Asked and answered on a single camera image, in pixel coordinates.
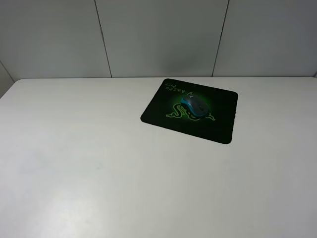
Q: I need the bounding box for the black teal wireless mouse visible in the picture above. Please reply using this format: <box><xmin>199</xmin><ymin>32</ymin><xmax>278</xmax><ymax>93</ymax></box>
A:
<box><xmin>180</xmin><ymin>95</ymin><xmax>209</xmax><ymax>118</ymax></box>

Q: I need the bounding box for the black green mouse pad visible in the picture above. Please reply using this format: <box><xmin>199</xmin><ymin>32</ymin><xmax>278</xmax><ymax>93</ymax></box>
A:
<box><xmin>141</xmin><ymin>78</ymin><xmax>238</xmax><ymax>144</ymax></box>

